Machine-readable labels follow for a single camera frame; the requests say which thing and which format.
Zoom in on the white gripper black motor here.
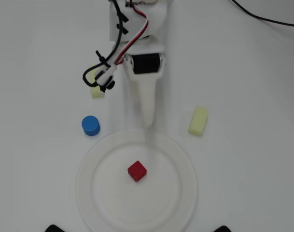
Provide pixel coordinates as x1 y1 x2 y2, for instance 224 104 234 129
122 36 167 131

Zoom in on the red cube block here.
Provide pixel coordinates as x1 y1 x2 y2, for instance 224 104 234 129
127 160 148 183

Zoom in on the pale yellow sponge block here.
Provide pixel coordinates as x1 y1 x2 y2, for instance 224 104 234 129
187 106 209 138
88 64 106 99

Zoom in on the blue cylinder block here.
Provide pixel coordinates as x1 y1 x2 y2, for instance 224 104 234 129
81 115 101 137

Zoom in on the white round plate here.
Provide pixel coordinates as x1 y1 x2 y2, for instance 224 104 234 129
75 127 199 232

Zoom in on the black rounded object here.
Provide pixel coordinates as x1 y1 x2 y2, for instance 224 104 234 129
44 224 65 232
213 225 233 232

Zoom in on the small white wrist camera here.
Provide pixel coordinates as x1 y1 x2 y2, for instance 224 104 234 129
94 64 116 93

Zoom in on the black camera cable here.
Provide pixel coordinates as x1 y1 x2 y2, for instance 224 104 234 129
82 0 128 93

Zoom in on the red white black wire bundle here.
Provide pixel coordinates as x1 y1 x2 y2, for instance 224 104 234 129
114 0 150 66

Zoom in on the thin black cable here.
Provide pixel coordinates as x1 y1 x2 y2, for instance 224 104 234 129
231 0 294 28

